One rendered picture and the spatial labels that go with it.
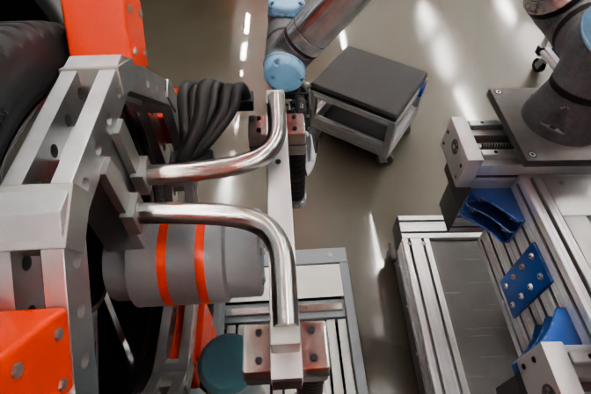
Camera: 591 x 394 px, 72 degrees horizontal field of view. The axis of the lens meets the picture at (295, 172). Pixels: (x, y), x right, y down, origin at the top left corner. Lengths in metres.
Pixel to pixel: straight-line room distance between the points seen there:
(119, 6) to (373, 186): 1.43
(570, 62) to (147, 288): 0.79
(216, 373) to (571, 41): 0.81
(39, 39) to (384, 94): 1.38
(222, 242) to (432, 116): 1.77
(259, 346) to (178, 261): 0.17
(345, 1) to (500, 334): 1.03
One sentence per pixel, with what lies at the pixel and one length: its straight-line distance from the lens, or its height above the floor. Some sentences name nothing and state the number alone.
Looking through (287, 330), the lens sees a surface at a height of 1.00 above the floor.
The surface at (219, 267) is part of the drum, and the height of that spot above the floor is 0.90.
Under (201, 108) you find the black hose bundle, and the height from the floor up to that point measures 1.03.
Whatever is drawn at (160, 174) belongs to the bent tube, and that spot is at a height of 1.01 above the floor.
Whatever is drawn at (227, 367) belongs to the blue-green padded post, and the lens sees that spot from 0.68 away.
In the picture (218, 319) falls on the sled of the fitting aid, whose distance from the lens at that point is 1.35.
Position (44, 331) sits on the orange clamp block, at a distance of 0.37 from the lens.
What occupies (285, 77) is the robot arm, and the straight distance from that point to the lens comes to 0.74.
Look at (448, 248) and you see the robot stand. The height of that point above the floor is 0.21.
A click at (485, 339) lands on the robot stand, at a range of 1.36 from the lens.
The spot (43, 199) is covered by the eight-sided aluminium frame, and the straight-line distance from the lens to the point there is 0.39.
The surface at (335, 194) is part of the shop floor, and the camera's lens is 1.77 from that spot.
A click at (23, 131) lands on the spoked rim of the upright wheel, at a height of 1.10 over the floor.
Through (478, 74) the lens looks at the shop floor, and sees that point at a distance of 2.60.
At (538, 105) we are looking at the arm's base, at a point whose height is 0.86.
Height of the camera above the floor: 1.39
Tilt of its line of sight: 49 degrees down
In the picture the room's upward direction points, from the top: straight up
